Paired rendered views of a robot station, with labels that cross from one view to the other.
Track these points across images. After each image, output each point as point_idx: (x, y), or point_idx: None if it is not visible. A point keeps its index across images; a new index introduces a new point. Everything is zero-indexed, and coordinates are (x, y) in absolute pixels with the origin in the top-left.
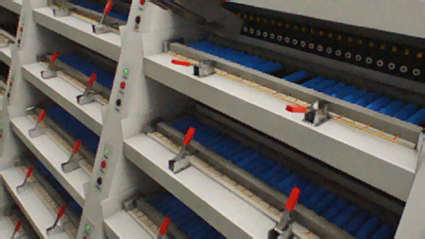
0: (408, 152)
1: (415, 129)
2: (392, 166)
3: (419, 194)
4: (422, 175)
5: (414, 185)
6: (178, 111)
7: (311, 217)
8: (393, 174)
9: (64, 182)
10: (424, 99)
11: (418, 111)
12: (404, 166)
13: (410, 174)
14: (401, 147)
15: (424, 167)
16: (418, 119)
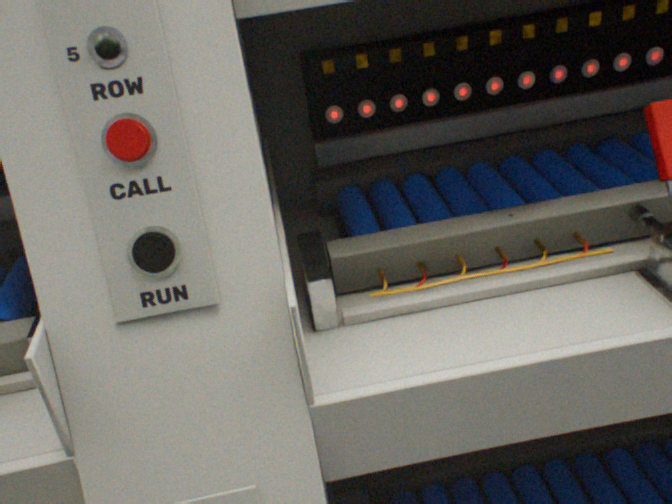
0: (30, 403)
1: (15, 333)
2: (1, 482)
3: (112, 502)
4: (91, 452)
5: (86, 489)
6: None
7: None
8: (19, 499)
9: None
10: (9, 234)
11: (8, 274)
12: (34, 458)
13: (61, 470)
14: (7, 401)
15: (83, 428)
16: (16, 298)
